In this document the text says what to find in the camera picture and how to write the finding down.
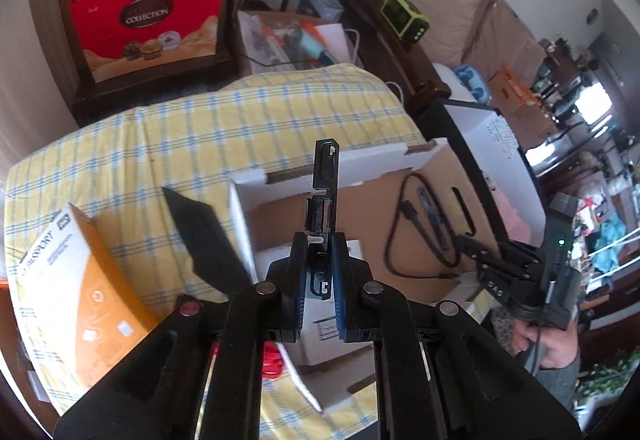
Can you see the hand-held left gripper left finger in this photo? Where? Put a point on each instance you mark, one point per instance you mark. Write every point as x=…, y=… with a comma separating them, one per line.
x=296, y=290

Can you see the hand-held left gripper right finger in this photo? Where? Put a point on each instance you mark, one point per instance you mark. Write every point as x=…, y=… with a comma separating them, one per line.
x=341, y=290

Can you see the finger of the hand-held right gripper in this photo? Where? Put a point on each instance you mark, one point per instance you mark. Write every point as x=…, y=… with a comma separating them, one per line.
x=472, y=247

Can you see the white instruction booklet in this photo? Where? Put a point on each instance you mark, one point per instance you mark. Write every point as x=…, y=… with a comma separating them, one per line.
x=320, y=351

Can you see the white cardboard tray box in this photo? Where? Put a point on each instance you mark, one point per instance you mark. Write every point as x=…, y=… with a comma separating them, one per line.
x=380, y=220

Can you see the black plastic bracket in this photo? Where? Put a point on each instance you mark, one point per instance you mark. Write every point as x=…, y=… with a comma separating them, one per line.
x=325, y=180

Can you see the white and orange product box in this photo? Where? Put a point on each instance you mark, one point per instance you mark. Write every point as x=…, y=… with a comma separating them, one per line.
x=90, y=300

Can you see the person's right forearm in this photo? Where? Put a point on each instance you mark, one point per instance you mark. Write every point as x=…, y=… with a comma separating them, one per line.
x=565, y=380

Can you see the person's right hand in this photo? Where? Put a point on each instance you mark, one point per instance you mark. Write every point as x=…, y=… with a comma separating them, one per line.
x=547, y=347

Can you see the green potted plant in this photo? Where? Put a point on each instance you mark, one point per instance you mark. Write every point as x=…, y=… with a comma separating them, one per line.
x=610, y=380

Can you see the orange and brown carton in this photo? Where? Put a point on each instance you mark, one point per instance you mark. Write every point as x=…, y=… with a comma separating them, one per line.
x=515, y=92

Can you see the light blue plastic item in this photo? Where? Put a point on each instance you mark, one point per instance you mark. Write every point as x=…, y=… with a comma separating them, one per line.
x=472, y=80

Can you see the yellow checkered tablecloth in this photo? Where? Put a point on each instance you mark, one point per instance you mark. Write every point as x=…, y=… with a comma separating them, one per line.
x=200, y=130

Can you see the green portable radio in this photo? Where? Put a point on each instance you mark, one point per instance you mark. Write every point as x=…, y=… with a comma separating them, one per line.
x=405, y=17

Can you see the dark wooden cabinet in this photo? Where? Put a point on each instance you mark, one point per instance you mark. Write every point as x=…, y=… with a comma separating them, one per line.
x=150, y=95

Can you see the white paper bag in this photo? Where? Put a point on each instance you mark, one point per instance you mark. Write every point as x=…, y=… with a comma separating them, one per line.
x=332, y=40

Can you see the pale blue small box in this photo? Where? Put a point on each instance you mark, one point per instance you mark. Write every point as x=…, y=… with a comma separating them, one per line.
x=322, y=2

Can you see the red gift bag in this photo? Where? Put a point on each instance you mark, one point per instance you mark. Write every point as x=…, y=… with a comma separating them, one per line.
x=150, y=20

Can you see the white sheer curtain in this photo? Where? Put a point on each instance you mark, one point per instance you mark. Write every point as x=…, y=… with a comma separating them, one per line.
x=25, y=45

